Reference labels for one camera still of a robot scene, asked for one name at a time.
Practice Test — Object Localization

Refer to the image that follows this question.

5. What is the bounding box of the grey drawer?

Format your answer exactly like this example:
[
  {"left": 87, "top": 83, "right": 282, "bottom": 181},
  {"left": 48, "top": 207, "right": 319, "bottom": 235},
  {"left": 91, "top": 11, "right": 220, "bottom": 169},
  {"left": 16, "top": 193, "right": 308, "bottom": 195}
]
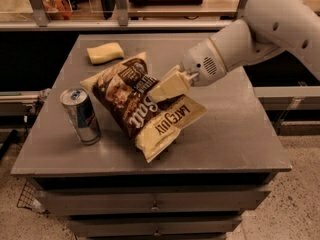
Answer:
[
  {"left": 36, "top": 185, "right": 270, "bottom": 216},
  {"left": 69, "top": 215, "right": 242, "bottom": 238}
]

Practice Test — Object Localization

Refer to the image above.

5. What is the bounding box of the upper grey drawer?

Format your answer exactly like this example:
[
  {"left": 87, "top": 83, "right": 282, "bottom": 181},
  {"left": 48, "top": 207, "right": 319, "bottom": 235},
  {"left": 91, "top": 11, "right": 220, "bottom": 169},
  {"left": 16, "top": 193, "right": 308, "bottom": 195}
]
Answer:
[{"left": 36, "top": 185, "right": 270, "bottom": 216}]

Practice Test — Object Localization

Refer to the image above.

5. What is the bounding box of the brown sea salt chip bag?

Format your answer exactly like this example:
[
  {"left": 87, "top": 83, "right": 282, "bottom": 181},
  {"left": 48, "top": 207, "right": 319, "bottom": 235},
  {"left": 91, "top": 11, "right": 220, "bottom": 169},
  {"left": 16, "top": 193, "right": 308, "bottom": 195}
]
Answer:
[{"left": 81, "top": 52, "right": 207, "bottom": 162}]

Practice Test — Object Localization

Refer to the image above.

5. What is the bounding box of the lower grey drawer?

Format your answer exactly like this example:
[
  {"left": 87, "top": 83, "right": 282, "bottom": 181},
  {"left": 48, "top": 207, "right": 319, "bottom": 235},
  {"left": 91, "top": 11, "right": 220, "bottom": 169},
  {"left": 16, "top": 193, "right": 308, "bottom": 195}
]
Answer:
[{"left": 69, "top": 215, "right": 242, "bottom": 238}]

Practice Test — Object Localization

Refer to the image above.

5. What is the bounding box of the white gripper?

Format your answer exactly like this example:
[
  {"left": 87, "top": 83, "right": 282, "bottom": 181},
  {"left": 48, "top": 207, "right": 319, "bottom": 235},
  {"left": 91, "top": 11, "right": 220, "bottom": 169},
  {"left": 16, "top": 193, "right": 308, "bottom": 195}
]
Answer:
[{"left": 147, "top": 39, "right": 227, "bottom": 103}]

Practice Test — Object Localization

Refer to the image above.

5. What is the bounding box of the black wire rack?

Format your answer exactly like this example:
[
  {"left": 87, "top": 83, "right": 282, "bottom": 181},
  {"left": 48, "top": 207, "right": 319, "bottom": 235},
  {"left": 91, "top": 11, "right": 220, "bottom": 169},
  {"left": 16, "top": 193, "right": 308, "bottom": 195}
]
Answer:
[{"left": 17, "top": 181, "right": 42, "bottom": 213}]

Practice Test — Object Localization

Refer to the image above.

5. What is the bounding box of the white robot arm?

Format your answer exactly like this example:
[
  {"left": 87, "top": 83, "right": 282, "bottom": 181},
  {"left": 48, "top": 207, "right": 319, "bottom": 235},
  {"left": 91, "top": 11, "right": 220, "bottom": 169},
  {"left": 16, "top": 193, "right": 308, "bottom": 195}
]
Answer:
[{"left": 148, "top": 0, "right": 320, "bottom": 103}]

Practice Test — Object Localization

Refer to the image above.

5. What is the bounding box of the orange snack bag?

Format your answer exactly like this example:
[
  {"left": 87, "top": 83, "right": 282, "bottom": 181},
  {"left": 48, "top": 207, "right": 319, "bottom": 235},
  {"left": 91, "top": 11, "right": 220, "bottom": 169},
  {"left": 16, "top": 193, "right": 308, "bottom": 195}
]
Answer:
[{"left": 41, "top": 0, "right": 72, "bottom": 20}]

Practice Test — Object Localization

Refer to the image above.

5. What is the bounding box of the silver blue redbull can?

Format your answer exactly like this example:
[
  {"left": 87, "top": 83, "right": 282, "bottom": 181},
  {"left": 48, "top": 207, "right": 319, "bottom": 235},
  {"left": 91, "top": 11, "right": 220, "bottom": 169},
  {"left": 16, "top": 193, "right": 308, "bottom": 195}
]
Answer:
[{"left": 60, "top": 88, "right": 101, "bottom": 145}]

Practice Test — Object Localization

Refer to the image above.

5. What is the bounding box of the grey drawer cabinet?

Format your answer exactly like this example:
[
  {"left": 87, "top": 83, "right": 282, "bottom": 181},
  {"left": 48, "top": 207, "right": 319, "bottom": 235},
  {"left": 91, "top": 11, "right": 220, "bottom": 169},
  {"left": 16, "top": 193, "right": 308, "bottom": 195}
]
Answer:
[{"left": 10, "top": 33, "right": 293, "bottom": 240}]

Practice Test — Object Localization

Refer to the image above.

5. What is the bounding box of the metal shelf rail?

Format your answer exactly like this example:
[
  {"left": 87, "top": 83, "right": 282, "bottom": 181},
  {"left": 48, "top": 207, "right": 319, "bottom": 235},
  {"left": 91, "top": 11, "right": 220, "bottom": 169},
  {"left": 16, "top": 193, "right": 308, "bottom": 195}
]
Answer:
[{"left": 0, "top": 19, "right": 232, "bottom": 32}]

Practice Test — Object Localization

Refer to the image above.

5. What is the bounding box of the yellow sponge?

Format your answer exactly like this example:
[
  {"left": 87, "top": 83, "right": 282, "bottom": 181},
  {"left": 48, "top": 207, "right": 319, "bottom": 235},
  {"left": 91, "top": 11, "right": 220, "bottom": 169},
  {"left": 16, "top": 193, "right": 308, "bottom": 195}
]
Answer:
[{"left": 87, "top": 42, "right": 124, "bottom": 65}]

